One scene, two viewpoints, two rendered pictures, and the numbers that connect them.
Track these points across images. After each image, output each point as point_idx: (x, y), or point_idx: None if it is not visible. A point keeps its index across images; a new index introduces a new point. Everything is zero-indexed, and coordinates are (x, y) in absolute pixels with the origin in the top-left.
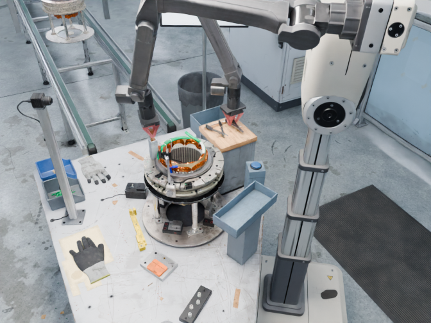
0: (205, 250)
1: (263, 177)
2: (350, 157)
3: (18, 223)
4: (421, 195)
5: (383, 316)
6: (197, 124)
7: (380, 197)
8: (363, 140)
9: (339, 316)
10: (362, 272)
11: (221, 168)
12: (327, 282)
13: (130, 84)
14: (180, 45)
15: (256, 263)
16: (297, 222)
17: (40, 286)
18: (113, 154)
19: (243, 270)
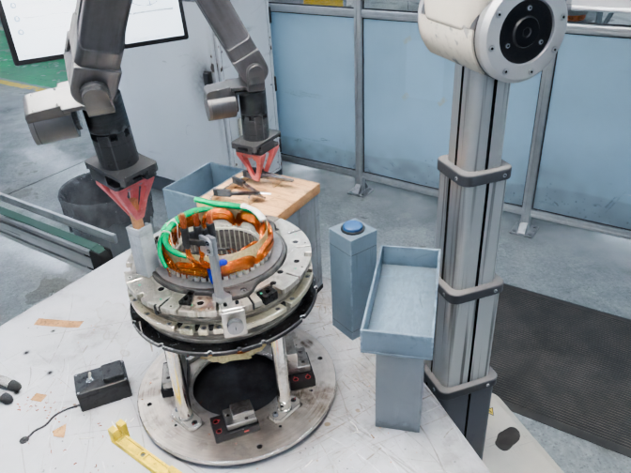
0: (328, 437)
1: (374, 245)
2: (378, 237)
3: None
4: (500, 253)
5: (575, 442)
6: (187, 201)
7: None
8: (380, 210)
9: (547, 465)
10: (504, 389)
11: (308, 242)
12: (491, 420)
13: (81, 54)
14: (18, 165)
15: (439, 415)
16: (469, 305)
17: None
18: (0, 339)
19: (428, 439)
